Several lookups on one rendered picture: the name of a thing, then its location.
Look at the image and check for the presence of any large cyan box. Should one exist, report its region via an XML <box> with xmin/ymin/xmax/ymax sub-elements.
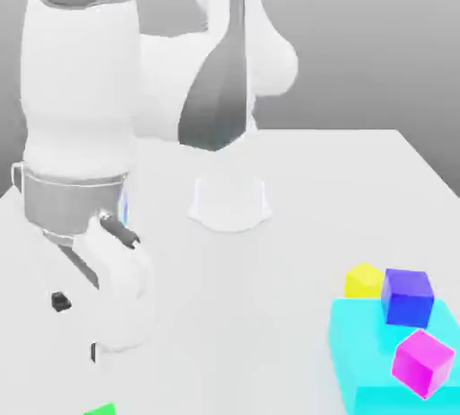
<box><xmin>327</xmin><ymin>297</ymin><xmax>460</xmax><ymax>415</ymax></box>

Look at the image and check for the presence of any small green cube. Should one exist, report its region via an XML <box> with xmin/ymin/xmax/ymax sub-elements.
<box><xmin>82</xmin><ymin>402</ymin><xmax>117</xmax><ymax>415</ymax></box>

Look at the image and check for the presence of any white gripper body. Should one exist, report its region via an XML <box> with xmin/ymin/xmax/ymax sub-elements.
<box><xmin>57</xmin><ymin>218</ymin><xmax>158</xmax><ymax>365</ymax></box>

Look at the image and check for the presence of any small blue cube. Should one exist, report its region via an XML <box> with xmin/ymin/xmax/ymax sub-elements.
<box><xmin>380</xmin><ymin>268</ymin><xmax>436</xmax><ymax>331</ymax></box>

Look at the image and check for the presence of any small magenta cube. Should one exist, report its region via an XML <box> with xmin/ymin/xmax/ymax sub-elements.
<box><xmin>391</xmin><ymin>328</ymin><xmax>457</xmax><ymax>402</ymax></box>

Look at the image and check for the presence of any small yellow cube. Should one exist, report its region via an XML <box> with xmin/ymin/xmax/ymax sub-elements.
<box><xmin>343</xmin><ymin>262</ymin><xmax>386</xmax><ymax>300</ymax></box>

